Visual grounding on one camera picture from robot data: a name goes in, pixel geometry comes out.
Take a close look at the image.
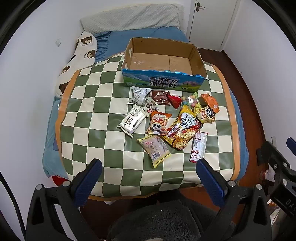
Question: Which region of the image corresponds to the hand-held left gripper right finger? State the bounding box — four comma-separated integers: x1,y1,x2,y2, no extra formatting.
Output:
196,158,272,241

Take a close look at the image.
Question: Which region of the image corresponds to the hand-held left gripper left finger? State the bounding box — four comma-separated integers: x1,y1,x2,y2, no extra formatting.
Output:
26,158,103,241

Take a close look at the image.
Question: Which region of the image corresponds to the long red snack packet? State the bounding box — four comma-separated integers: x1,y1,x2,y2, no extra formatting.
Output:
190,131,208,163

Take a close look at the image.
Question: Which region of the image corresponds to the yellow noodle packet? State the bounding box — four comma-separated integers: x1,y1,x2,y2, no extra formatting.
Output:
162,105,203,151

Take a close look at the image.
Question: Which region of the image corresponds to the yellow pink snack packet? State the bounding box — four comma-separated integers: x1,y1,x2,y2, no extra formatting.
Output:
137,135,171,168

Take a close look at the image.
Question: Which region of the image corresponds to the white wafer packet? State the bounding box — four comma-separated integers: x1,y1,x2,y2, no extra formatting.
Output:
117,107,147,138

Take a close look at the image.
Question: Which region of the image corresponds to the orange panda snack packet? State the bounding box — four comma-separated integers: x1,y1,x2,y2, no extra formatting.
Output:
145,111,173,136

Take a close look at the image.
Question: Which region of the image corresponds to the small white panda packet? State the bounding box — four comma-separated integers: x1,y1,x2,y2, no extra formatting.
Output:
144,98,160,112

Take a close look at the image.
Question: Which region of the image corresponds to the silver snack packet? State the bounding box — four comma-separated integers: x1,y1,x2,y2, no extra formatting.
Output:
127,86,152,107

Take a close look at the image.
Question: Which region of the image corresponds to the cardboard box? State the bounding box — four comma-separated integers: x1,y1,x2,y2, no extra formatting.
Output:
121,37,207,91

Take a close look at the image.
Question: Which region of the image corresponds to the plastic packaging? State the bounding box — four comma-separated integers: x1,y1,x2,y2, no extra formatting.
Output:
268,199,288,229

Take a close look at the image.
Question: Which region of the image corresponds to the red object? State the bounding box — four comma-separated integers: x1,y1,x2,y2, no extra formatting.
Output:
50,175,70,187

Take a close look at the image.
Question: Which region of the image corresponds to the green checkered mat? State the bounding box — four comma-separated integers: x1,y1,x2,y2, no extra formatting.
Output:
55,52,240,204

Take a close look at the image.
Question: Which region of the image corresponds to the yellow panda snack packet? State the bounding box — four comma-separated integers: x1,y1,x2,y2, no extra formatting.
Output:
195,105,216,124

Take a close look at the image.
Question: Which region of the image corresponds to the colourful candy bag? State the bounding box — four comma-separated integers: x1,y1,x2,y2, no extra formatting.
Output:
181,92,201,109

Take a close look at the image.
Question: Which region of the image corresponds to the small red snack packet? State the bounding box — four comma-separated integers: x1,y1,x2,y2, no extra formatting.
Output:
167,94,183,109

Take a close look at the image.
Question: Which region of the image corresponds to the brown chocolate packet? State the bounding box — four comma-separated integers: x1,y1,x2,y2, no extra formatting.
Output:
151,90,171,106

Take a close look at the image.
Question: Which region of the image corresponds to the bear print pillow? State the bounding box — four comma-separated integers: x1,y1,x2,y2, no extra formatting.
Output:
55,31,98,99

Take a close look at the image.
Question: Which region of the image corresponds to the white door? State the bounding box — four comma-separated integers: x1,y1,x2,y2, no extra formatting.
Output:
188,0,240,50

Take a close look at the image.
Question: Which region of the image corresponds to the grey textured pillow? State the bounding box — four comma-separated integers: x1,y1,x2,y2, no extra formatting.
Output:
80,5,181,33

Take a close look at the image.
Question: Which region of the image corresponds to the black cable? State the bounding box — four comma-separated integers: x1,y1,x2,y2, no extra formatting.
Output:
0,171,26,241

